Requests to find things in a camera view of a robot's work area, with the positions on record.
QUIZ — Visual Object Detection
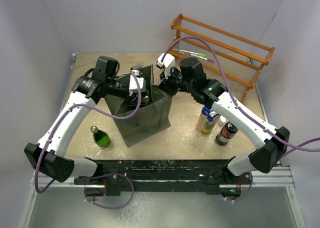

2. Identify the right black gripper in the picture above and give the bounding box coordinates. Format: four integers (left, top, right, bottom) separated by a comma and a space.
159, 65, 195, 97

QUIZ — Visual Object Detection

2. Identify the grey marker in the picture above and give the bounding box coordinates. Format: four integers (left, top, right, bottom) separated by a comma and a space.
172, 46, 185, 54

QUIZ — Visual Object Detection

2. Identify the blue juice carton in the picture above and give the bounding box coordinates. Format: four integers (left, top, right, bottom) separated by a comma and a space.
195, 106, 221, 136

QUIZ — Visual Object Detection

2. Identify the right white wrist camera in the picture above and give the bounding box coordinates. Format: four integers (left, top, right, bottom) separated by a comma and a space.
156, 53, 176, 79

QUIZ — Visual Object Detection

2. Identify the aluminium frame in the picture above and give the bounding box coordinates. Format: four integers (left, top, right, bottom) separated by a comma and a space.
19, 167, 305, 228

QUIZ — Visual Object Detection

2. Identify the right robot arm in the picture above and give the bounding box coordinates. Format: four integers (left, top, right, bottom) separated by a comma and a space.
156, 54, 290, 184

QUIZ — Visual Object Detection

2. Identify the green round glass bottle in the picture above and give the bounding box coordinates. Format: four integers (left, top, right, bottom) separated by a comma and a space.
90, 126, 111, 148

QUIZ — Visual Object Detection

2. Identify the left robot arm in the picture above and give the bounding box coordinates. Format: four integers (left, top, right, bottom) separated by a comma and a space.
24, 56, 120, 193

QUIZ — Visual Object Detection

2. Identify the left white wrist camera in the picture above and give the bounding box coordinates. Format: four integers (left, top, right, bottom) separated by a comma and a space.
129, 69, 146, 96

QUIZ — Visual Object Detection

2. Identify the pink capped marker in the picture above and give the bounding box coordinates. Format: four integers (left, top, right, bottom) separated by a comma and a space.
190, 53, 215, 63

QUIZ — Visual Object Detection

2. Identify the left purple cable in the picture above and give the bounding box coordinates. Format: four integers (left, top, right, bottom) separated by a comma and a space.
34, 73, 143, 210

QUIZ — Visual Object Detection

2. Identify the orange wooden shelf rack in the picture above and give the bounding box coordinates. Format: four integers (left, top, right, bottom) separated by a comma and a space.
169, 13, 275, 102

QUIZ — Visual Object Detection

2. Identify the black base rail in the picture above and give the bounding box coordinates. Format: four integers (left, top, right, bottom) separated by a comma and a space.
74, 160, 251, 197

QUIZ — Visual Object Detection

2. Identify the green canvas bag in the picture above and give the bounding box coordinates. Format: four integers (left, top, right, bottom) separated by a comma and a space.
114, 65, 172, 147

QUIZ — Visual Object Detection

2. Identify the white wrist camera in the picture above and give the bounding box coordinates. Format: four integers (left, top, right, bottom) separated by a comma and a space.
156, 53, 176, 79
129, 69, 146, 96

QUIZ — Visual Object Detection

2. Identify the purple cable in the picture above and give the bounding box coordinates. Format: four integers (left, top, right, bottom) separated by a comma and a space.
161, 36, 320, 204
34, 73, 143, 210

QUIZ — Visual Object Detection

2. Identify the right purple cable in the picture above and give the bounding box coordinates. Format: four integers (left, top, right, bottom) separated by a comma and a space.
161, 36, 320, 204

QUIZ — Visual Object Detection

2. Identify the green Perrier glass bottle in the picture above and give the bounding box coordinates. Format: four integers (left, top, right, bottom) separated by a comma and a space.
140, 89, 152, 107

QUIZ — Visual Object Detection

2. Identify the dark cola bottle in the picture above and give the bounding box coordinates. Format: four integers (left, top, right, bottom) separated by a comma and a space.
215, 121, 238, 146

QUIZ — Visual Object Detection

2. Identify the green capped marker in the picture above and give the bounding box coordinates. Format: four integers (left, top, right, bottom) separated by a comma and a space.
180, 50, 206, 57

